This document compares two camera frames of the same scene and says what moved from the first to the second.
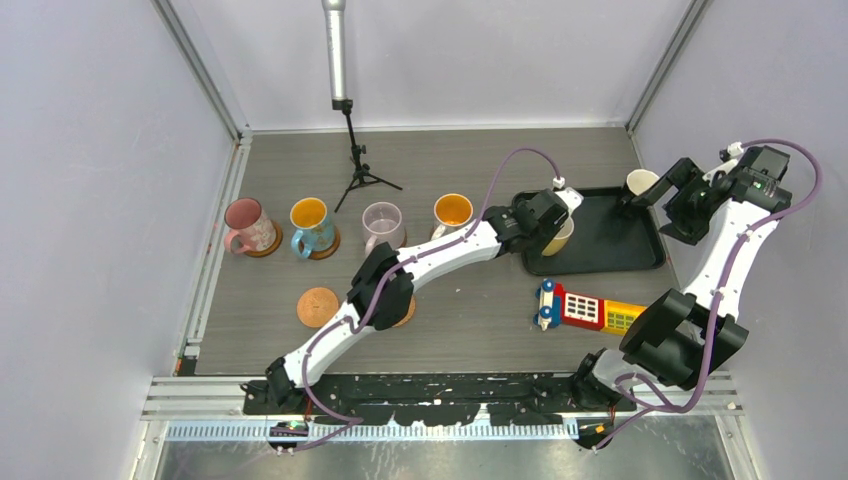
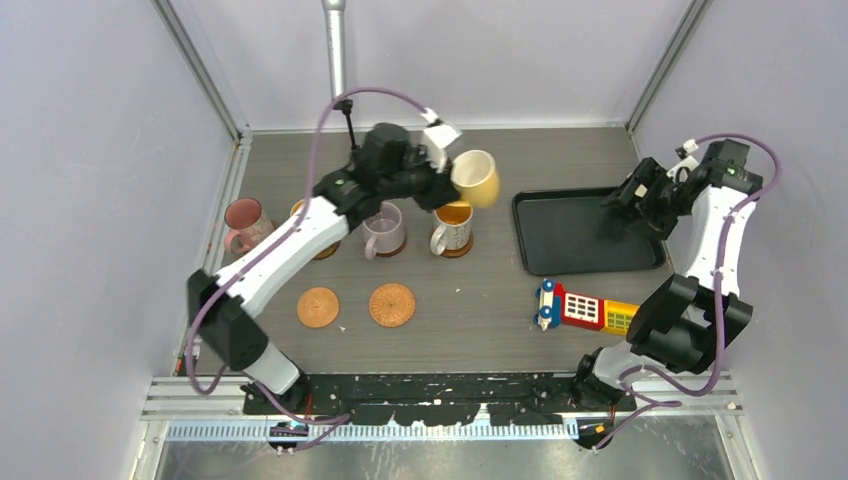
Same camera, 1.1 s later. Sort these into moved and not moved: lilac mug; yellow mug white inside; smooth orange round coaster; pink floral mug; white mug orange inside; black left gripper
Moved: yellow mug white inside; black left gripper
Not moved: smooth orange round coaster; lilac mug; pink floral mug; white mug orange inside
